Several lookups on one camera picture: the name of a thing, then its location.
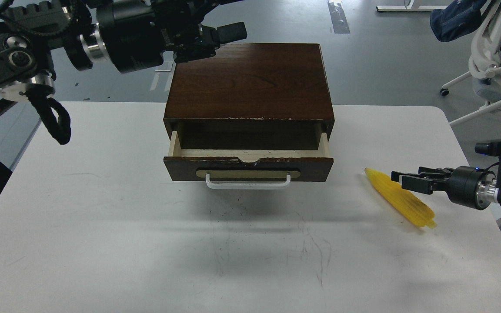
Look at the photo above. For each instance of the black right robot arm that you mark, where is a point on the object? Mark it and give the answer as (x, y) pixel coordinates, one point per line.
(493, 149)

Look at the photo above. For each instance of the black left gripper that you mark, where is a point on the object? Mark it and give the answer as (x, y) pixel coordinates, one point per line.
(136, 34)

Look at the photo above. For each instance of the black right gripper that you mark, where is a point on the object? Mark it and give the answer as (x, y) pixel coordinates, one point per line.
(466, 186)

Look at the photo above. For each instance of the dark wooden drawer cabinet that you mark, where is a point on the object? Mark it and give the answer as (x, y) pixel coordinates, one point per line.
(253, 81)

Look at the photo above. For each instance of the white office chair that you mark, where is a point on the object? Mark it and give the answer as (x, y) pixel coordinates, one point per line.
(484, 65)

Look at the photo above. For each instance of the dark blue cloth on chair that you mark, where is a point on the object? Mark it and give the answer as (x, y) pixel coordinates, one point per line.
(460, 18)

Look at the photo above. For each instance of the white desk leg base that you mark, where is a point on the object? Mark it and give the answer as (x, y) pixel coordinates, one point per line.
(410, 6)

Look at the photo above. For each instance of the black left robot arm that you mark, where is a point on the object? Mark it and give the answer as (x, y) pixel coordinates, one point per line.
(28, 35)

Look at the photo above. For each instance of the yellow plastic corn cob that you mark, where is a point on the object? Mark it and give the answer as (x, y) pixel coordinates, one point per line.
(411, 207)

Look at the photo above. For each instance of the wooden drawer with white handle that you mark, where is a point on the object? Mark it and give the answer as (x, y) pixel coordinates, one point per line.
(248, 169)

